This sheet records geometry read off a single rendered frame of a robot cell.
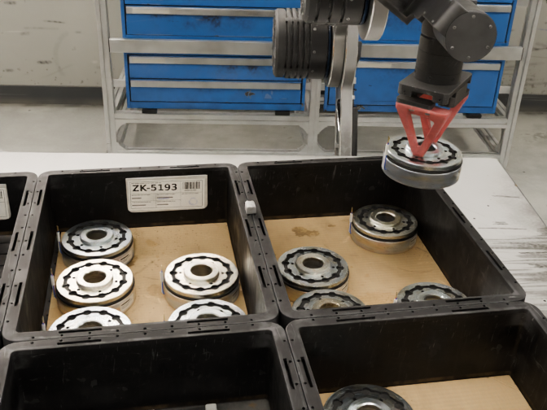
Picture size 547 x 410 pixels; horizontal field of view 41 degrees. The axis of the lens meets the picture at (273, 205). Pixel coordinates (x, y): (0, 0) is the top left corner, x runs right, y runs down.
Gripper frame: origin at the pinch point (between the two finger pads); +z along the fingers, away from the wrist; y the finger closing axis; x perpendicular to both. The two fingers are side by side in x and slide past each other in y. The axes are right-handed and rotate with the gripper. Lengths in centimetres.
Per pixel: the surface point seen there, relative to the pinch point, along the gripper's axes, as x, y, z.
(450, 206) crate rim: -3.5, 6.1, 11.1
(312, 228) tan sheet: 17.1, 4.6, 21.5
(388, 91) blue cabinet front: 70, 181, 62
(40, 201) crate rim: 46, -25, 12
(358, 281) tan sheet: 4.8, -4.9, 21.4
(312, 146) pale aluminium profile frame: 94, 165, 88
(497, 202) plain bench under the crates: -2, 56, 34
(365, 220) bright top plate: 9.1, 6.8, 18.1
